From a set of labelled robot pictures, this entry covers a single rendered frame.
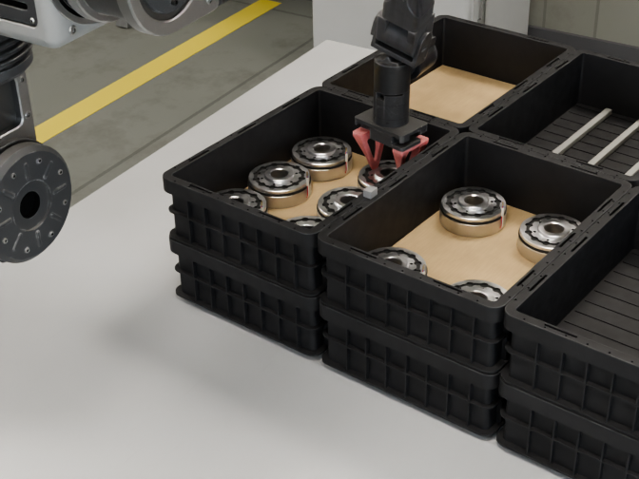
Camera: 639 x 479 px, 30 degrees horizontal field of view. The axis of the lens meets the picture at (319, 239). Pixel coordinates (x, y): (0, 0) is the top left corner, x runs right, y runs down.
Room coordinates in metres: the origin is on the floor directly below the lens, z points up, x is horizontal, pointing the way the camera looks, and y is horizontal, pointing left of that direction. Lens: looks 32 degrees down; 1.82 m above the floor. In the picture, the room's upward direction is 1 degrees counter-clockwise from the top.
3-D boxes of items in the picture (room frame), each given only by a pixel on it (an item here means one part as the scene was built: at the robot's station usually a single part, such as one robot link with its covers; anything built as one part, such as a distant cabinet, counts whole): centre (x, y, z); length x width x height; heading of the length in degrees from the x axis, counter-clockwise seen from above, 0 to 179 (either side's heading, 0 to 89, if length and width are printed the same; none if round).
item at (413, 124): (1.70, -0.12, 0.98); 0.10 x 0.07 x 0.07; 45
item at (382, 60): (1.70, -0.12, 1.04); 0.07 x 0.06 x 0.07; 147
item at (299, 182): (1.70, 0.06, 0.86); 0.10 x 0.10 x 0.01
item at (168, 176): (1.65, 0.00, 0.92); 0.40 x 0.30 x 0.02; 142
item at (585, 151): (1.78, -0.48, 0.87); 0.40 x 0.30 x 0.11; 142
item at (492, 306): (1.47, -0.23, 0.92); 0.40 x 0.30 x 0.02; 142
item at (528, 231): (1.51, -0.35, 0.86); 0.10 x 0.10 x 0.01
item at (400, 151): (1.68, -0.13, 0.91); 0.07 x 0.07 x 0.09; 45
